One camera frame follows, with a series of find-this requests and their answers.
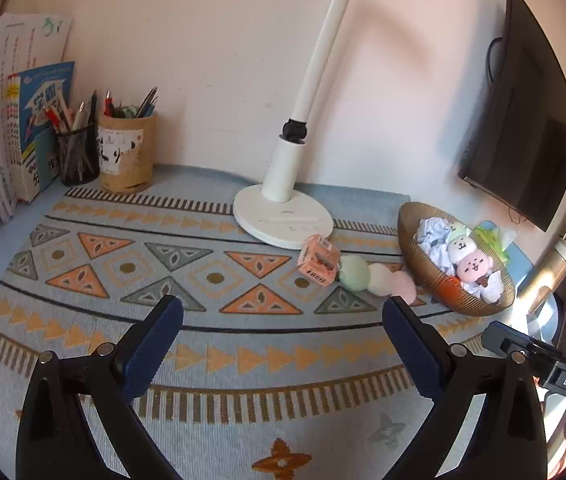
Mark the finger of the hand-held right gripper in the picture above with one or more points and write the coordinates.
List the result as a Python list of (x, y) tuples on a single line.
[(513, 337)]

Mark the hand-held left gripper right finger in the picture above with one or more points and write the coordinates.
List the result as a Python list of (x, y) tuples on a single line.
[(415, 350)]

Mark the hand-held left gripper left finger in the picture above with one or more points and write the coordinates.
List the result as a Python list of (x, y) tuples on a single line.
[(150, 350)]

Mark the white paper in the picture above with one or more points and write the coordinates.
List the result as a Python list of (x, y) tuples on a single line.
[(487, 289), (439, 259), (430, 232)]

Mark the red snack packet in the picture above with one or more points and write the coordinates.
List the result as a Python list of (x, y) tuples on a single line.
[(450, 288)]

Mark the pink face plush toy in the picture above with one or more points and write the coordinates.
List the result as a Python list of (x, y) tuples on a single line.
[(473, 266)]

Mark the woven basket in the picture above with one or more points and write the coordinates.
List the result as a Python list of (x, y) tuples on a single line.
[(415, 256)]

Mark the white face plush toy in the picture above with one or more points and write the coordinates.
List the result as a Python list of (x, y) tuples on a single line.
[(460, 246)]

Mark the green top plush toy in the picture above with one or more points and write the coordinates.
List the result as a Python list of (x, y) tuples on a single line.
[(458, 230)]

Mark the light blue desk mat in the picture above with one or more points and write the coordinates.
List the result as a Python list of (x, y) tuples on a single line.
[(523, 267)]

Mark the pastel dango plush toy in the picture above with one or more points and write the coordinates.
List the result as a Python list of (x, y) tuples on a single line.
[(380, 281)]

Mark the gold insulated bottle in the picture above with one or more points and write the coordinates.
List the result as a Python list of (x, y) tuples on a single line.
[(553, 265)]

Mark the green tissue pack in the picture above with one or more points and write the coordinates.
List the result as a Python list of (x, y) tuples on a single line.
[(488, 234)]

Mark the patterned woven table mat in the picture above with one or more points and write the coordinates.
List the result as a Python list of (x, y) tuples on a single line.
[(263, 360)]

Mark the pink small box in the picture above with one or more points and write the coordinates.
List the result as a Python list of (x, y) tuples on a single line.
[(315, 260)]

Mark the brown paper pen holder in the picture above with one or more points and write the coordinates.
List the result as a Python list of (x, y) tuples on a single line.
[(128, 160)]

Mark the black mesh pen holder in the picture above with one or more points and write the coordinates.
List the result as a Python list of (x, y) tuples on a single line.
[(78, 160)]

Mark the white desk lamp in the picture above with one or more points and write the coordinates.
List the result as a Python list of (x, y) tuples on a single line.
[(283, 175)]

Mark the bunch of pencils and pens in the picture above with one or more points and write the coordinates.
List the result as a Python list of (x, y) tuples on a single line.
[(75, 115), (133, 107)]

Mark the blue cover book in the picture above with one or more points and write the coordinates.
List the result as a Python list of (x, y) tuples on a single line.
[(43, 125)]

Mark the black wall television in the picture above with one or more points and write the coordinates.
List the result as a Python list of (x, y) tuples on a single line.
[(528, 135)]

